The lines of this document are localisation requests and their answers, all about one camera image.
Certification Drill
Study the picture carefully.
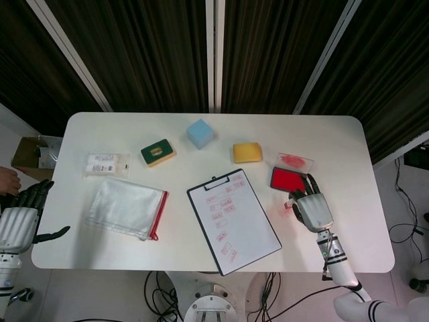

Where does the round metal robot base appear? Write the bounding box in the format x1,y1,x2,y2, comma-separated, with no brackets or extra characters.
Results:
183,284,237,322

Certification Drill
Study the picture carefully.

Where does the dark pleated curtain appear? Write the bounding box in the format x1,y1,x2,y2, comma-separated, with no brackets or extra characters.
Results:
221,0,353,115
300,0,429,165
0,0,108,138
45,0,215,113

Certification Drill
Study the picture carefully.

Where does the white stamped paper sheet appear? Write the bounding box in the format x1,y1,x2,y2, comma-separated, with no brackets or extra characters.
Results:
189,173,282,273

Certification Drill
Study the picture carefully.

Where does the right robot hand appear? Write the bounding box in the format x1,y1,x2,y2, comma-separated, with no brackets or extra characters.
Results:
288,173,335,233

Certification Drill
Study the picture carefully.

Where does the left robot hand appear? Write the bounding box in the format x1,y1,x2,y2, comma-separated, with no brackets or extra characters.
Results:
0,179,71,253

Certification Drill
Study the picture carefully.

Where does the brown cardboard box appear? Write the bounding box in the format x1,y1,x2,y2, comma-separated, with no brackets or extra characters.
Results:
11,136,62,180

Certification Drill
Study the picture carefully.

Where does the clear packet with labels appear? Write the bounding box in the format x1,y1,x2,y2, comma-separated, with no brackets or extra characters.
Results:
82,152,131,179

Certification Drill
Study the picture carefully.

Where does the bystander bare hand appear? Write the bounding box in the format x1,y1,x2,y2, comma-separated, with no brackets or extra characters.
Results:
0,166,22,196

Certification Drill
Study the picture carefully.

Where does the black clipboard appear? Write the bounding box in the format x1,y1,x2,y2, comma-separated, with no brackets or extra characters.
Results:
186,169,283,277

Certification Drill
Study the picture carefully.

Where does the red ink pad clear lid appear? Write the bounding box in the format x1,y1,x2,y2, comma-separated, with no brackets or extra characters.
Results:
269,152,316,194

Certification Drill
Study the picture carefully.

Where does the clear pouch red zipper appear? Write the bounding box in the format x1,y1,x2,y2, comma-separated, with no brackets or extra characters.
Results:
85,176,170,242

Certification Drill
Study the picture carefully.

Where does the green and yellow sponge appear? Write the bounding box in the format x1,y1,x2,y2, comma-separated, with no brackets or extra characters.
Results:
140,138,178,168

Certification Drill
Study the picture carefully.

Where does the white metal frame post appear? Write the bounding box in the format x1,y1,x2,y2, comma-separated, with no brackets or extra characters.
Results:
373,132,429,172
292,0,365,115
25,0,113,112
204,0,226,113

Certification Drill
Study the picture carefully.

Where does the black box device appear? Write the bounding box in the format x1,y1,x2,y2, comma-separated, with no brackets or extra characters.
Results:
404,146,429,168

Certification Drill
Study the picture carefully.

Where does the light blue foam cube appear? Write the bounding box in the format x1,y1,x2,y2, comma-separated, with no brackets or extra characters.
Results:
186,118,215,151

